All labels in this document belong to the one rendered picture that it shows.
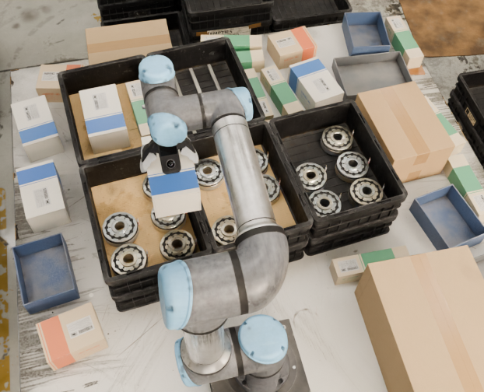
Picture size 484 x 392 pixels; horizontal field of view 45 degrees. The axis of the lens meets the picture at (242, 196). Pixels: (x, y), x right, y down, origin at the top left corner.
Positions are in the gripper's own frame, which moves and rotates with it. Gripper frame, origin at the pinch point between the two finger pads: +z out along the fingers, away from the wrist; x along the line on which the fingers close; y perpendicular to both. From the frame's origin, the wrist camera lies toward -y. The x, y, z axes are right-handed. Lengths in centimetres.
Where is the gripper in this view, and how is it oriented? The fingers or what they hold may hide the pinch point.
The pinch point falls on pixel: (170, 169)
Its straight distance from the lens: 152.2
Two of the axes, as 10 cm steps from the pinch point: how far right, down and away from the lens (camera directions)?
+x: -9.7, 1.8, -1.4
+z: -0.2, 5.5, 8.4
